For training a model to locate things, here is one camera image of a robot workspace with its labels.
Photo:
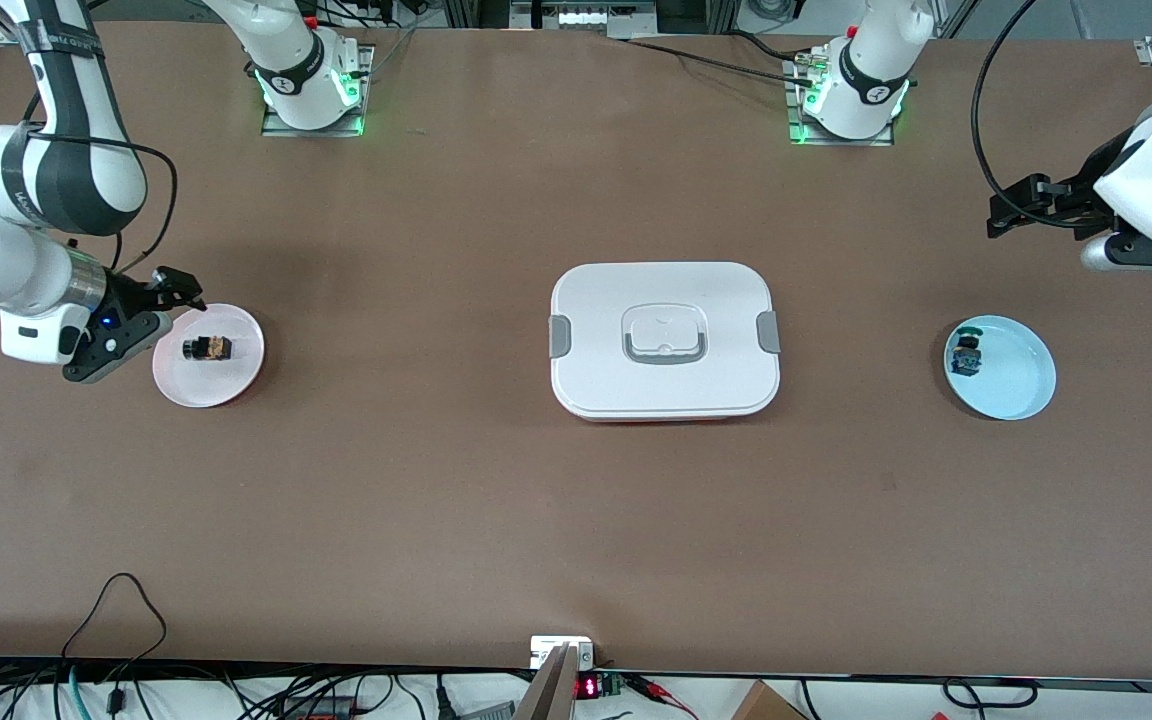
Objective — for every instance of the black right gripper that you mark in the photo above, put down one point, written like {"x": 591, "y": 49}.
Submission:
{"x": 128, "y": 299}

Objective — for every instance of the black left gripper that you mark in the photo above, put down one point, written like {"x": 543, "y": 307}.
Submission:
{"x": 1079, "y": 197}

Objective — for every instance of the orange and black switch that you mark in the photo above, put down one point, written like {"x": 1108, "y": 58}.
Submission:
{"x": 208, "y": 349}

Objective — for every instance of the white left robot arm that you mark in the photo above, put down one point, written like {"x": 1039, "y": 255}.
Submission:
{"x": 866, "y": 90}

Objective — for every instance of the pink round plate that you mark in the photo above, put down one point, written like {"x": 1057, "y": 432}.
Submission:
{"x": 226, "y": 385}

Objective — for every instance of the light blue round plate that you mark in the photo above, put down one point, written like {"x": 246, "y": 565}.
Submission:
{"x": 1016, "y": 380}

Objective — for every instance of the white lunch box grey clips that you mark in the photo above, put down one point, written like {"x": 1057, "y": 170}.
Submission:
{"x": 666, "y": 300}

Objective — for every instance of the grey lit equipment box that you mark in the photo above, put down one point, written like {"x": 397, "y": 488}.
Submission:
{"x": 586, "y": 15}

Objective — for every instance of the small white device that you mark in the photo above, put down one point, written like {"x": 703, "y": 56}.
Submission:
{"x": 546, "y": 648}

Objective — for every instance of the red digit display board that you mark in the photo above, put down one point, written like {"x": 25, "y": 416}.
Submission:
{"x": 588, "y": 688}

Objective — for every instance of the brown cardboard box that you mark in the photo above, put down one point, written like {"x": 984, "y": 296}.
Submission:
{"x": 766, "y": 705}

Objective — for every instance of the blue switch with green cap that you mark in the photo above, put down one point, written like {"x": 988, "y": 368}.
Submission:
{"x": 966, "y": 356}

